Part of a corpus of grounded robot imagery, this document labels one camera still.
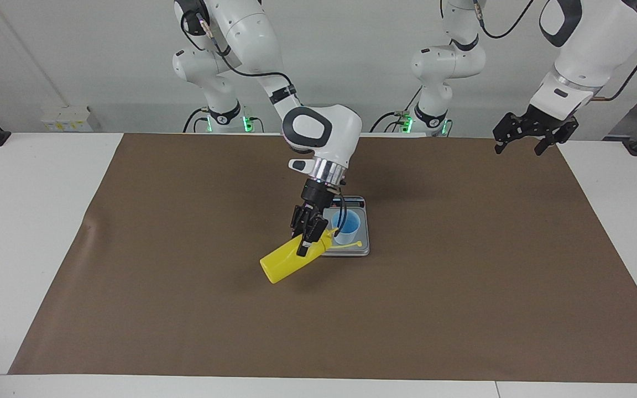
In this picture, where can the yellow squeeze bottle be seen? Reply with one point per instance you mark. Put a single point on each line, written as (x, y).
(280, 265)

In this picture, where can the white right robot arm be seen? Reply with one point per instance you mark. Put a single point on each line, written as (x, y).
(324, 138)

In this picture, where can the light blue plastic cup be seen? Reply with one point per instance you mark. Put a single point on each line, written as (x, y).
(351, 226)

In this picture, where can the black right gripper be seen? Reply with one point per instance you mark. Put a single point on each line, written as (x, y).
(317, 193)

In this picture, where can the white wall socket strip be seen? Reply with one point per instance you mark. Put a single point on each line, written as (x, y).
(67, 121)

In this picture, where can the brown paper table mat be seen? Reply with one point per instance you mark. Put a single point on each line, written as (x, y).
(318, 331)

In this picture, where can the silver digital kitchen scale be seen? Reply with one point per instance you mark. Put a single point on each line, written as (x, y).
(364, 243)

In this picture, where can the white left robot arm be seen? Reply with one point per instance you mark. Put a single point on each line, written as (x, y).
(595, 50)

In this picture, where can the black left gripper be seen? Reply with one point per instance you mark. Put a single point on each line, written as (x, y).
(534, 126)

